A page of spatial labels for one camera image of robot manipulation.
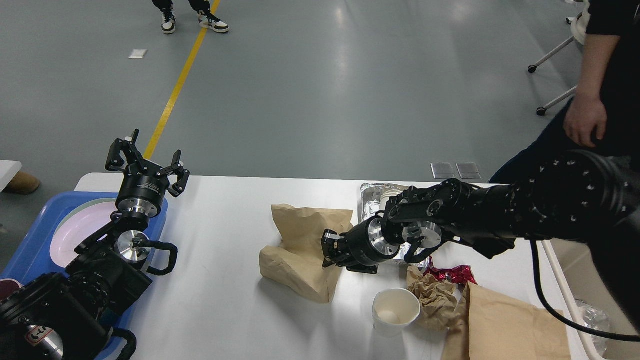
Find office chair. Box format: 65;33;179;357
528;0;591;117

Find person with black-white sneakers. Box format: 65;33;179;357
151;0;230;35

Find flat brown paper sheet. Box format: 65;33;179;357
441;283;571;360

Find pink plate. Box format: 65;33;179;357
49;207;116;268

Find pink mug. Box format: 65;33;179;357
0;278;23;301

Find person in dark clothes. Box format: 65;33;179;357
490;0;640;184

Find brown paper bag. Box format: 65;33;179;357
258;203;354;304

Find white side table corner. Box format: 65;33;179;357
0;159;22;192

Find aluminium foil tray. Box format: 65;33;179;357
358;183;430;271

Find metal floor plate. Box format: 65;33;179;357
430;162;457;180
455;162;482;180

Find right metal floor plate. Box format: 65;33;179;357
455;162;482;180

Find stacked white paper cups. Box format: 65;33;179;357
379;189;403;211

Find left metal floor plate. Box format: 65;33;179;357
430;162;457;180

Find clear plastic wrap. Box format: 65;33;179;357
574;299;610;357

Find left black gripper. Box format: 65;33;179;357
105;129;190;219

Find person with tan boot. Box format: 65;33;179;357
2;171;42;195

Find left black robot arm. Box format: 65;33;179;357
0;129;190;360

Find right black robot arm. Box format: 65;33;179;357
321;150;639;342

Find white paper cup front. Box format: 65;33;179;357
372;288;421;337

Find beige plastic bin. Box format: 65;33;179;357
538;239;640;360

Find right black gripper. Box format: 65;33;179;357
321;216;400;275

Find crumpled brown paper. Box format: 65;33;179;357
406;265;460;331

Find red foil wrapper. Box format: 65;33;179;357
422;256;478;286

